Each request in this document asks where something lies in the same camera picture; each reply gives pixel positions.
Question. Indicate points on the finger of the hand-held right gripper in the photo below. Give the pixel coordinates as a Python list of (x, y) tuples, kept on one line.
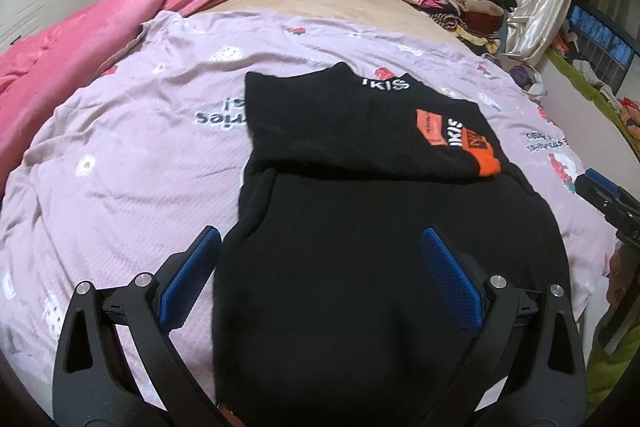
[(597, 181)]

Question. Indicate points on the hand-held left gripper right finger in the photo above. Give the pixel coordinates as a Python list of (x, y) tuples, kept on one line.
[(452, 277)]

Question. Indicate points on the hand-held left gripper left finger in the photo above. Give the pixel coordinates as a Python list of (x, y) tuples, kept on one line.
[(190, 277)]

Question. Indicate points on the black sweater with orange cuffs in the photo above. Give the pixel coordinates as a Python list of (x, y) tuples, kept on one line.
[(375, 257)]

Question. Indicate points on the green cloth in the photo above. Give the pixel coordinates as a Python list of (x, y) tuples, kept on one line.
[(595, 92)]

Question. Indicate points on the purple crumpled cloth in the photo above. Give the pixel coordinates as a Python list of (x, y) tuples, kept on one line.
[(522, 77)]

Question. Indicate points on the lilac printed blanket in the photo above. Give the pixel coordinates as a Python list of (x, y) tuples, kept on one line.
[(125, 157)]

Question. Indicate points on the blue and black crate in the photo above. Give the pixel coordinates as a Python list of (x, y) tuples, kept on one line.
[(590, 32)]

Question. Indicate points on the pink fleece blanket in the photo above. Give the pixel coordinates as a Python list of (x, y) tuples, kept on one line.
[(100, 37)]

